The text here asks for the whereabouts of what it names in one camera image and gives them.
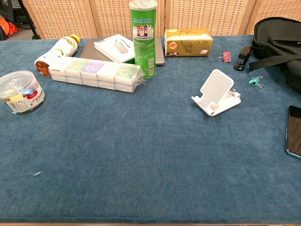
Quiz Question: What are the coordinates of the green chips can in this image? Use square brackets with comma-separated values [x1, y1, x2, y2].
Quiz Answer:
[128, 0, 158, 79]

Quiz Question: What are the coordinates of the black stapler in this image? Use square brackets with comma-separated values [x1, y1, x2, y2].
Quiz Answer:
[233, 45, 253, 72]

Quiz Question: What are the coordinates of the white phone stand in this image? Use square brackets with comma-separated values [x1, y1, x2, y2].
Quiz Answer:
[191, 69, 242, 118]

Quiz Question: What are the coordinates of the black tripod stand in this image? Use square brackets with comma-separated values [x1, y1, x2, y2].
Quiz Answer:
[17, 0, 42, 40]

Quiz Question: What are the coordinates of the blue table mat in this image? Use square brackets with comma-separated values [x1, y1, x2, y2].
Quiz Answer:
[0, 35, 301, 224]

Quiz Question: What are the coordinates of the pocket tissue multipack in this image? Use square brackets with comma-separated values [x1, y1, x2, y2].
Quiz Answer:
[48, 56, 146, 94]

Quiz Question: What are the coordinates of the teal binder clip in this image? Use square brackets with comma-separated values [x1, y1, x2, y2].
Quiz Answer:
[248, 75, 264, 89]

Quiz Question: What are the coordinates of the tea bottle yellow cap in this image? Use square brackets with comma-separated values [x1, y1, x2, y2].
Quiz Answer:
[34, 34, 80, 78]

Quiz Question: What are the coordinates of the orange object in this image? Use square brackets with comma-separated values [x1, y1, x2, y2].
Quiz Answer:
[0, 17, 19, 38]

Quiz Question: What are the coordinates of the grey laptop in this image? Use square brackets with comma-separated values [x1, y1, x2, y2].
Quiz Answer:
[79, 36, 166, 67]

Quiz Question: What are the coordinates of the white product box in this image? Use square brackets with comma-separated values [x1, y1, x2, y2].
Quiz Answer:
[94, 34, 136, 63]

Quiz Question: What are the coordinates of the black backpack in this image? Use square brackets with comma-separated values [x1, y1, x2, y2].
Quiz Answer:
[248, 16, 301, 94]

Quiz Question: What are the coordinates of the yellow tissue pack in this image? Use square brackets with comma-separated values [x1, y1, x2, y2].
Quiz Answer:
[164, 28, 214, 57]

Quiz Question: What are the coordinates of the pink binder clip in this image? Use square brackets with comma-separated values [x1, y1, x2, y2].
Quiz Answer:
[218, 51, 231, 63]

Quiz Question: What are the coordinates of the black smartphone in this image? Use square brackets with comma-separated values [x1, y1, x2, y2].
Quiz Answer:
[285, 105, 301, 161]

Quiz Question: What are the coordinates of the wicker folding screen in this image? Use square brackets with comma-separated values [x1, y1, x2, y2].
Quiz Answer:
[21, 0, 301, 40]

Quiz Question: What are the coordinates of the clear tub of clips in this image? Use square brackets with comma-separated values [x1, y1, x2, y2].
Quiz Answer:
[0, 70, 46, 115]

